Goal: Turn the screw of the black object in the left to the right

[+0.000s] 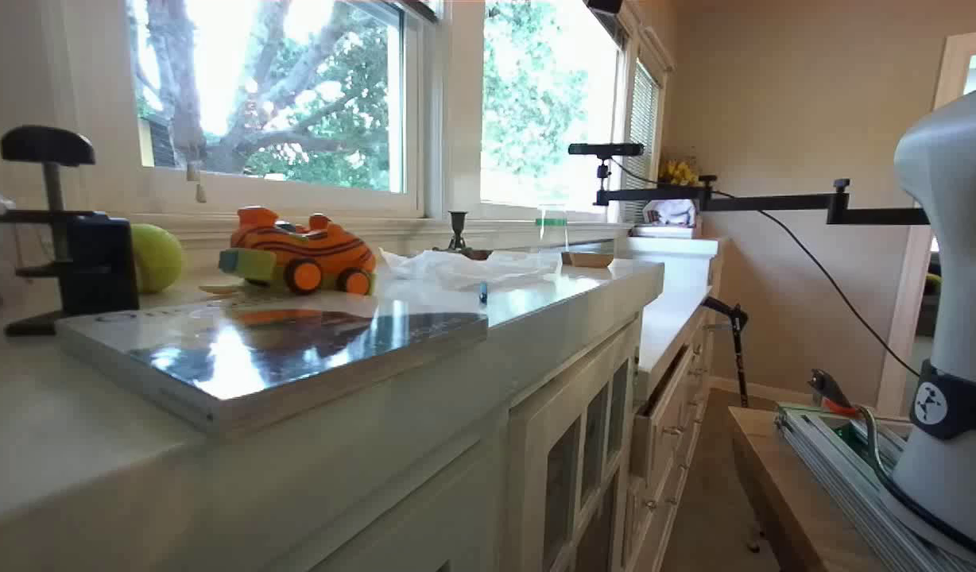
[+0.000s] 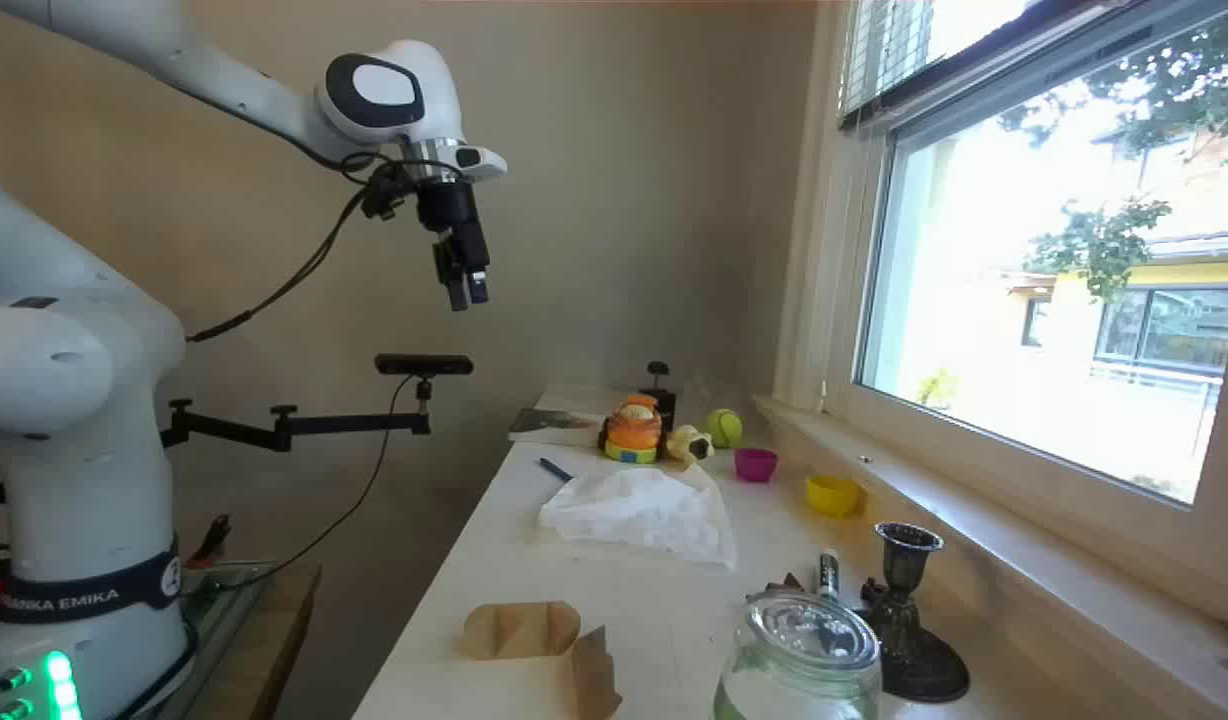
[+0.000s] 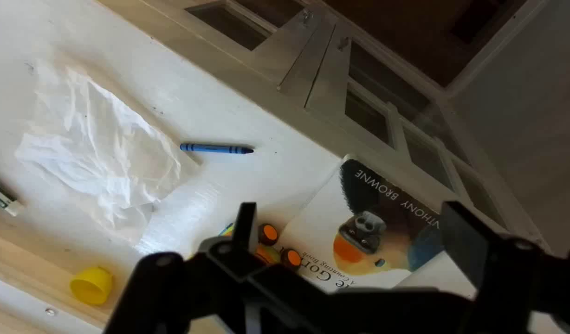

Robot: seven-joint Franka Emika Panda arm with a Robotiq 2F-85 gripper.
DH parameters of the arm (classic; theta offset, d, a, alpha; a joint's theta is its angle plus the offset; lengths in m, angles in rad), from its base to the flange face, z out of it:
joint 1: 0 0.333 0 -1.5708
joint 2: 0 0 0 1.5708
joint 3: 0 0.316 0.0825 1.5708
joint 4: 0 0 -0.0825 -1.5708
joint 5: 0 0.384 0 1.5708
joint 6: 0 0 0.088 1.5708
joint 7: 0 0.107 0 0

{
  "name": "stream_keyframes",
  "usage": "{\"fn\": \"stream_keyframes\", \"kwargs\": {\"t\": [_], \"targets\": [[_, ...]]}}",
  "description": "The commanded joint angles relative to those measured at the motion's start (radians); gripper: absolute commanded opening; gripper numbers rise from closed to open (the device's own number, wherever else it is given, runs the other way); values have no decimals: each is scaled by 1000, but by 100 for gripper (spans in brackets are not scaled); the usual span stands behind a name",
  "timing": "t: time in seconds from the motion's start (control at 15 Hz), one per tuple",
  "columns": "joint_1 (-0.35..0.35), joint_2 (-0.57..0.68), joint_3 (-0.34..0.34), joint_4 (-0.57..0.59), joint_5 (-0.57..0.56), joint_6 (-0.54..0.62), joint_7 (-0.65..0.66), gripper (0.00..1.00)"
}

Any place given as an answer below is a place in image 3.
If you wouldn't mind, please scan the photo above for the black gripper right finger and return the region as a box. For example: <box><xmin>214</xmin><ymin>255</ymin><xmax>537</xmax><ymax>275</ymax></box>
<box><xmin>441</xmin><ymin>201</ymin><xmax>570</xmax><ymax>334</ymax></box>

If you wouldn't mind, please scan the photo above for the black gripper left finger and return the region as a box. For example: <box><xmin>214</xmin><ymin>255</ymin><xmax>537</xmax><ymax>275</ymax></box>
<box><xmin>105</xmin><ymin>203</ymin><xmax>337</xmax><ymax>334</ymax></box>

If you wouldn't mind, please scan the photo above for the blue crayon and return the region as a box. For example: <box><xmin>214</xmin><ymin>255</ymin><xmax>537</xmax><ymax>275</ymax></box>
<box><xmin>179</xmin><ymin>142</ymin><xmax>257</xmax><ymax>159</ymax></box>

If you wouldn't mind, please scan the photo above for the One Gorilla picture book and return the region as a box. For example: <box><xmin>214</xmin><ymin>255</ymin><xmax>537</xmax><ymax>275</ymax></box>
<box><xmin>274</xmin><ymin>157</ymin><xmax>478</xmax><ymax>294</ymax></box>

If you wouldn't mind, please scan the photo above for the crumpled clear plastic bag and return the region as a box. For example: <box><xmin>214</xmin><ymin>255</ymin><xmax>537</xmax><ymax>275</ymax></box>
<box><xmin>14</xmin><ymin>64</ymin><xmax>227</xmax><ymax>259</ymax></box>

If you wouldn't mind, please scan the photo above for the yellow plastic cup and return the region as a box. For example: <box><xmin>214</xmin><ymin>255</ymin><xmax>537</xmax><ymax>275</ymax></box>
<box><xmin>69</xmin><ymin>266</ymin><xmax>118</xmax><ymax>309</ymax></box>

